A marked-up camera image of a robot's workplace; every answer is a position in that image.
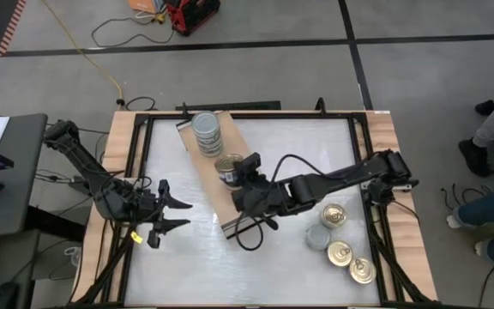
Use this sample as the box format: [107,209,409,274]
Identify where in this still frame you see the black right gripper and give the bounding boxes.
[232,152,289,228]

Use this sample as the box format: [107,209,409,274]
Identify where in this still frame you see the small clear plastic object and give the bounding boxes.
[63,245,83,268]

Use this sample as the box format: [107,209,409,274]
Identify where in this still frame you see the black computer mouse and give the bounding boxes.
[0,281,20,309]

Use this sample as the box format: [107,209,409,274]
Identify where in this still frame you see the yellow power cable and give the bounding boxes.
[40,0,124,100]

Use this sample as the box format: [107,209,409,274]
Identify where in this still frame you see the black flat bar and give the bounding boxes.
[175,100,282,112]

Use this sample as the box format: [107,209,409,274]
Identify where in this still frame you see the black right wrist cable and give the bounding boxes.
[233,153,329,252]

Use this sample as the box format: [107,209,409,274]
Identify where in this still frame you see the black aluminium table frame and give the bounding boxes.
[67,109,440,309]

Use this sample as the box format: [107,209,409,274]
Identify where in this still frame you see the black floor cable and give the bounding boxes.
[90,15,176,49]
[477,264,494,309]

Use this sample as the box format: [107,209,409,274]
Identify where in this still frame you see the black coiled cable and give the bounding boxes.
[116,96,157,112]

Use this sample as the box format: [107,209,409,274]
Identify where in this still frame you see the silver mounting plate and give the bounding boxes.
[359,174,420,193]

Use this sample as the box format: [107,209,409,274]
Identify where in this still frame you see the grey desk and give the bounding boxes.
[0,112,49,241]

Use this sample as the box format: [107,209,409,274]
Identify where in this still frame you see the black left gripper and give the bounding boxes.
[135,179,193,250]

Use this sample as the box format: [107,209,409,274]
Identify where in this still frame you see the red black equipment case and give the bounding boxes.
[164,0,222,37]

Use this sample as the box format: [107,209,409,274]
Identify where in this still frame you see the orange folder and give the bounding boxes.
[127,0,166,15]

